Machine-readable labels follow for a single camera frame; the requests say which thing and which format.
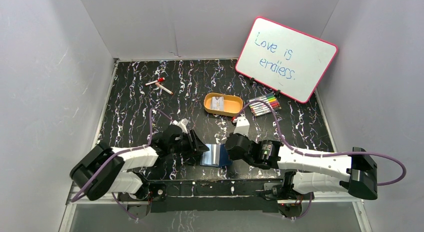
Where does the blue leather card holder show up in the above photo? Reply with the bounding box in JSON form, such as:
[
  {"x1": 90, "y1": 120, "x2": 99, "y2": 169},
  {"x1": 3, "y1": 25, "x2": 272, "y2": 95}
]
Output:
[{"x1": 200, "y1": 144, "x2": 233, "y2": 168}]

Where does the orange oval tray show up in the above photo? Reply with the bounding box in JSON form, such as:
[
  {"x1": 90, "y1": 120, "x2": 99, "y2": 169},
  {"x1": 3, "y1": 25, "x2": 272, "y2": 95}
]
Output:
[{"x1": 203, "y1": 93, "x2": 244, "y2": 117}]

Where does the silver credit card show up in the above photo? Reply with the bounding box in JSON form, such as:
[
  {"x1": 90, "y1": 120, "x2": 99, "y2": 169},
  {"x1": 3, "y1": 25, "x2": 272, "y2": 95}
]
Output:
[{"x1": 210, "y1": 96, "x2": 225, "y2": 111}]

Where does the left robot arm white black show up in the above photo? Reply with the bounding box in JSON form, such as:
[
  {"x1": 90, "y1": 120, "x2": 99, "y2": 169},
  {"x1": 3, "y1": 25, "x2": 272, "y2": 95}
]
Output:
[{"x1": 69, "y1": 124, "x2": 209, "y2": 202}]

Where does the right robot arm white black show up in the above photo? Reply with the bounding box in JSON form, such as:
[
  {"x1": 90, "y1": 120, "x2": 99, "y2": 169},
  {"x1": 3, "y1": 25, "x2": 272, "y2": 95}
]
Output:
[{"x1": 224, "y1": 133, "x2": 378, "y2": 200}]

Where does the pack of coloured markers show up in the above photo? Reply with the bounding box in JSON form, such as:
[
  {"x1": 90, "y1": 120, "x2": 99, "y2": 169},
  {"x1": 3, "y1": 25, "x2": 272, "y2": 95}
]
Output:
[{"x1": 247, "y1": 93, "x2": 281, "y2": 116}]

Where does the white marker red tip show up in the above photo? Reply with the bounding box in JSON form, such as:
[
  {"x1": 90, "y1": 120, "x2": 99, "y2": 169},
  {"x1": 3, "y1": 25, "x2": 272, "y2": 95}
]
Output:
[{"x1": 155, "y1": 82, "x2": 174, "y2": 95}]

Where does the red capped marker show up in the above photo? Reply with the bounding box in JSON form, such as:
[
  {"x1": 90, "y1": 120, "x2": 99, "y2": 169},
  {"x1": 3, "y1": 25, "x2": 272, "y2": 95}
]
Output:
[{"x1": 145, "y1": 77, "x2": 165, "y2": 86}]

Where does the pink framed whiteboard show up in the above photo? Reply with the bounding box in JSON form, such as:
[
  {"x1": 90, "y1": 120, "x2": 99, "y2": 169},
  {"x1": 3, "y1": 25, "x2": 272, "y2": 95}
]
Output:
[{"x1": 235, "y1": 17, "x2": 339, "y2": 103}]

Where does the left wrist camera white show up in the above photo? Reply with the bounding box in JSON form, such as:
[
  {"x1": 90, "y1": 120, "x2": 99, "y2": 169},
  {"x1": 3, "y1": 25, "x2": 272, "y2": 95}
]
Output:
[{"x1": 172, "y1": 118, "x2": 189, "y2": 134}]

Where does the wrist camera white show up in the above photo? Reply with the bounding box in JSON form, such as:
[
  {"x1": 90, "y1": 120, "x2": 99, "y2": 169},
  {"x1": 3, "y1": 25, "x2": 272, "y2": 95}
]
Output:
[
  {"x1": 232, "y1": 116, "x2": 250, "y2": 136},
  {"x1": 172, "y1": 118, "x2": 189, "y2": 134}
]

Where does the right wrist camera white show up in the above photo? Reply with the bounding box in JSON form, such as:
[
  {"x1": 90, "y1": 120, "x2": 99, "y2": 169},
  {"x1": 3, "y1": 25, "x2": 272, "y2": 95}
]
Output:
[{"x1": 232, "y1": 116, "x2": 250, "y2": 136}]

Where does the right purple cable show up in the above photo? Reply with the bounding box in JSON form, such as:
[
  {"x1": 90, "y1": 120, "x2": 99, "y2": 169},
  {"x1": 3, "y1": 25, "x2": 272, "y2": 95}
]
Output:
[{"x1": 232, "y1": 100, "x2": 407, "y2": 220}]

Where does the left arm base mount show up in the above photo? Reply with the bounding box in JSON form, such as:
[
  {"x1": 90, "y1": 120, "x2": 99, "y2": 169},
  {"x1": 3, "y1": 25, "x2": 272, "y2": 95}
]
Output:
[{"x1": 112, "y1": 183, "x2": 167, "y2": 222}]

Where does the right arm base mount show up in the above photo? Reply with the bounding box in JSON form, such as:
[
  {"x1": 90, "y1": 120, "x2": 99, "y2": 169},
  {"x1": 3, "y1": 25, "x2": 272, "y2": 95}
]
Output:
[{"x1": 258, "y1": 182, "x2": 315, "y2": 221}]

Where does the aluminium frame rail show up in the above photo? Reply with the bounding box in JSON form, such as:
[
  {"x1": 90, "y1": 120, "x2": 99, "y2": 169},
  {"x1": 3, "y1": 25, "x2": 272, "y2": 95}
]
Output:
[{"x1": 59, "y1": 181, "x2": 372, "y2": 232}]

